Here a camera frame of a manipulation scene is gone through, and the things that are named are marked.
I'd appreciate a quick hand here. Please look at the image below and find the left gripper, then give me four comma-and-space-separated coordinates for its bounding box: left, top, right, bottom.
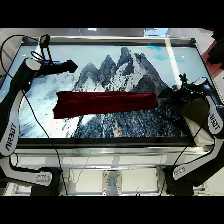
49, 59, 79, 76

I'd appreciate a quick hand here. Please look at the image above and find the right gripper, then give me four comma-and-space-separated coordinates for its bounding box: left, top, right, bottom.
157, 86, 184, 103

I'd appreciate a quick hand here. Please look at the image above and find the red garment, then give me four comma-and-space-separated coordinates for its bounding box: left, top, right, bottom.
52, 90, 160, 120

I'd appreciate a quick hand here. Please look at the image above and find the heap of clothes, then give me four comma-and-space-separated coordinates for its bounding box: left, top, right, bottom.
201, 28, 224, 70

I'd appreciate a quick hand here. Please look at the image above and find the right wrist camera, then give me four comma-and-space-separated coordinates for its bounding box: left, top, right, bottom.
178, 72, 190, 88

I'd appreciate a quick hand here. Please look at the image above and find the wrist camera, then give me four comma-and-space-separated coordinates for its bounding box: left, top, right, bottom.
178, 72, 190, 88
38, 33, 52, 62

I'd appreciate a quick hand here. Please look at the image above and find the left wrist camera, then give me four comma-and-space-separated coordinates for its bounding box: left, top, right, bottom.
38, 33, 52, 62

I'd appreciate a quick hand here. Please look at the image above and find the black cable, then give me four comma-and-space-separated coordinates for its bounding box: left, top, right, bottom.
20, 87, 70, 197
0, 34, 28, 78

